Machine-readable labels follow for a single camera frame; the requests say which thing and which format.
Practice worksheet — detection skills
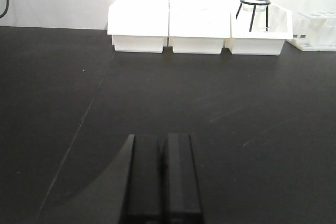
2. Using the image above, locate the white right storage bin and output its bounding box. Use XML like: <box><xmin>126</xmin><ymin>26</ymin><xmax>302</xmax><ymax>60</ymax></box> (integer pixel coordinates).
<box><xmin>225</xmin><ymin>4</ymin><xmax>293</xmax><ymax>56</ymax></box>

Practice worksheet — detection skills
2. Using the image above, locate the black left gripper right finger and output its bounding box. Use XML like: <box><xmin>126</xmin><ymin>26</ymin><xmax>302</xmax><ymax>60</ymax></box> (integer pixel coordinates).
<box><xmin>162</xmin><ymin>133</ymin><xmax>204</xmax><ymax>223</ymax></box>

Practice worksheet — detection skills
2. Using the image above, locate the black metal tripod stand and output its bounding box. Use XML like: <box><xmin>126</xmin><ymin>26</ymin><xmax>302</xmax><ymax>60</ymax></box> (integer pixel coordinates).
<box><xmin>236</xmin><ymin>0</ymin><xmax>271</xmax><ymax>32</ymax></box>

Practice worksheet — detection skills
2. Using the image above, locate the white test tube rack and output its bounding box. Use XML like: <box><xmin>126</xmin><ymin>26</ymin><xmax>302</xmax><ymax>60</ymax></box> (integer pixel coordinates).
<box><xmin>287</xmin><ymin>12</ymin><xmax>335</xmax><ymax>52</ymax></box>

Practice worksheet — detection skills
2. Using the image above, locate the white left storage bin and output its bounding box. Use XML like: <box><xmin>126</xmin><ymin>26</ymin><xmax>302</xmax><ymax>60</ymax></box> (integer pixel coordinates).
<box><xmin>107</xmin><ymin>0</ymin><xmax>169</xmax><ymax>53</ymax></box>

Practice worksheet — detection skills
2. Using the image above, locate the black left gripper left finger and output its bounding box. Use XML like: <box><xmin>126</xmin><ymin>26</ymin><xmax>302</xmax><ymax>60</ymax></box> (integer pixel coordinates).
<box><xmin>122</xmin><ymin>134</ymin><xmax>162</xmax><ymax>223</ymax></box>

